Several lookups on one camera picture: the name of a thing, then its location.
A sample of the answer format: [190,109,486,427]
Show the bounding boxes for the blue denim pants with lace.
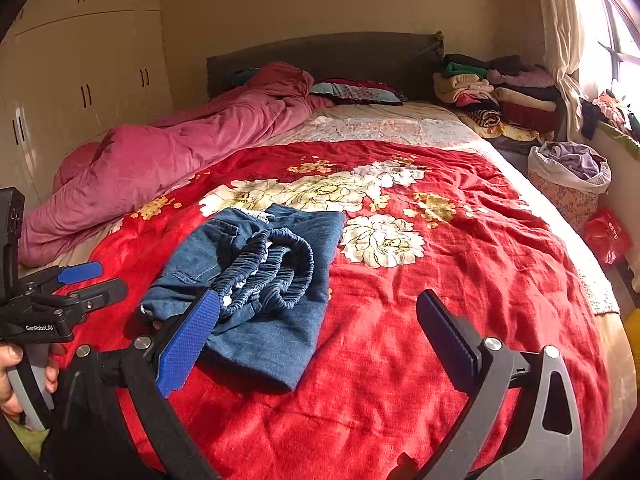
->
[141,205,345,390]

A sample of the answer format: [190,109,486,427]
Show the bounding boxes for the person's left hand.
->
[0,341,66,418]

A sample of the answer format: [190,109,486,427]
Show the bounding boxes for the pink quilt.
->
[18,62,332,268]

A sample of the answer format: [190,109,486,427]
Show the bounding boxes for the red floral blanket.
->
[75,141,610,479]

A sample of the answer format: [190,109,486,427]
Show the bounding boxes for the red plastic bag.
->
[584,207,632,266]

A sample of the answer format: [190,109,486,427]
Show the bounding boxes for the basket with purple clothes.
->
[527,141,612,234]

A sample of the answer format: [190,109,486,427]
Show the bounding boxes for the cream wardrobe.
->
[1,0,172,209]

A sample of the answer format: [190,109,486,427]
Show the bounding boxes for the pile of folded clothes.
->
[433,54,565,150]

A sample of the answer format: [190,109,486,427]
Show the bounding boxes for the patterned pillow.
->
[309,78,406,106]

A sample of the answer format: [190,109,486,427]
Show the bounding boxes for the dark headboard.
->
[206,32,444,101]

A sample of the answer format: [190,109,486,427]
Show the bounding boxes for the cream curtain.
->
[540,0,601,142]

